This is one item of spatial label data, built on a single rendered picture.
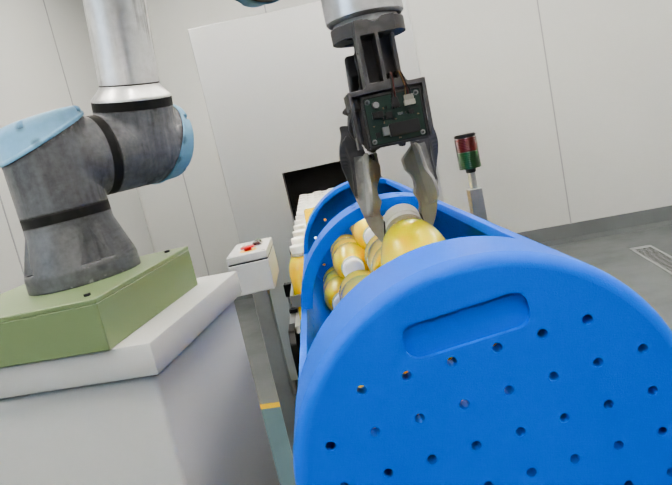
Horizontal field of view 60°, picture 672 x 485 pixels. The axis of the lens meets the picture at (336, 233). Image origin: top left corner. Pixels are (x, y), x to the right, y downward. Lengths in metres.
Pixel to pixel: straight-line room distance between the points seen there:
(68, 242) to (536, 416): 0.61
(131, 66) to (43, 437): 0.50
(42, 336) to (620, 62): 5.25
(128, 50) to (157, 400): 0.48
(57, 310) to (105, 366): 0.08
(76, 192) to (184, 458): 0.37
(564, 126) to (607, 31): 0.83
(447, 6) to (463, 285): 5.09
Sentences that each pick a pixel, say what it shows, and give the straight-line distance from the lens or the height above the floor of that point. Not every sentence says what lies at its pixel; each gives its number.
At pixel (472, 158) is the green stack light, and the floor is 1.19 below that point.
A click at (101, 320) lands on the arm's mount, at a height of 1.19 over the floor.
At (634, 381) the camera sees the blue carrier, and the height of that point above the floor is 1.13.
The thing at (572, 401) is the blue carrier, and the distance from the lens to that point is 0.43.
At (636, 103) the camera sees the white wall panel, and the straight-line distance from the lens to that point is 5.64.
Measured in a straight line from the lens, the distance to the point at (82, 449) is 0.80.
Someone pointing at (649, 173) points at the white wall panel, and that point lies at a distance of 5.71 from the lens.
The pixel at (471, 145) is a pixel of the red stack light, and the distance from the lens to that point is 1.70.
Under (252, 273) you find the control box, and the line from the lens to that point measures 1.43.
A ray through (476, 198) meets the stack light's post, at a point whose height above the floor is 1.07.
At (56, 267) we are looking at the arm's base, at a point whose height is 1.24.
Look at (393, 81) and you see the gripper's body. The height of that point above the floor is 1.36.
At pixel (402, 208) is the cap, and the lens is 0.59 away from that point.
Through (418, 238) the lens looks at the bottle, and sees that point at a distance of 0.53.
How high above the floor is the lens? 1.32
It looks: 9 degrees down
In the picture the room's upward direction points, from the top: 12 degrees counter-clockwise
